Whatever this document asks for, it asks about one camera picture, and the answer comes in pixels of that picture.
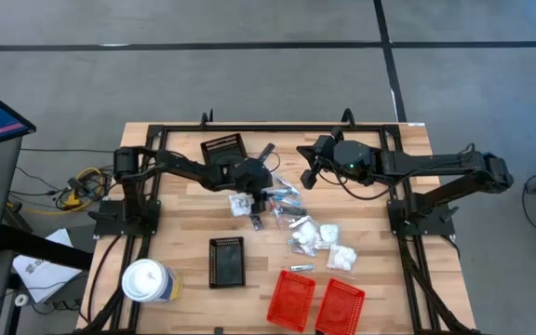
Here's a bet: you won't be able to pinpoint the black comb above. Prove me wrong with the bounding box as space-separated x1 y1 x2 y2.
276 205 308 218
257 142 277 163

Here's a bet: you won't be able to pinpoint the disinfecting wipes canister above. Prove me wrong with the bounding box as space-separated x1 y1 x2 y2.
121 258 184 304

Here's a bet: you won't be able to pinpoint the black power strip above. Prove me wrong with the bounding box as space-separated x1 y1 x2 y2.
66 176 93 196

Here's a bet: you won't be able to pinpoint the cotton balls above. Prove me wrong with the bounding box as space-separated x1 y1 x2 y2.
325 243 358 274
289 220 321 248
228 192 255 219
317 222 342 247

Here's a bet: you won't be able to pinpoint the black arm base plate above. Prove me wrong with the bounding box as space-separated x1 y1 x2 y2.
91 198 162 237
386 198 456 237

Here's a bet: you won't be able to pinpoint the red slotted plastic basket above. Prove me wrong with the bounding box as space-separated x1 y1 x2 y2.
314 277 367 335
265 269 317 334

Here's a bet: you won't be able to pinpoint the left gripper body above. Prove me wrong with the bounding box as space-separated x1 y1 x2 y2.
239 160 275 194

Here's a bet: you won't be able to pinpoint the black stand beam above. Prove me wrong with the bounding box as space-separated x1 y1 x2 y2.
0 222 95 272

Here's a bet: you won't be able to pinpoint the black slotted plastic basket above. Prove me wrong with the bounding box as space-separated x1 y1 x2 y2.
199 132 249 167
208 235 247 289

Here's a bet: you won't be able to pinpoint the white paper sheet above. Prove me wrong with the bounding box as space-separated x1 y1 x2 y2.
11 227 84 304

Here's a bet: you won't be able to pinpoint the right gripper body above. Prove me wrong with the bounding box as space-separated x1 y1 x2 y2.
316 126 345 181

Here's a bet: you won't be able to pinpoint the yellow extension cable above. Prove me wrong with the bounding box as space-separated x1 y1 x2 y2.
6 166 107 216

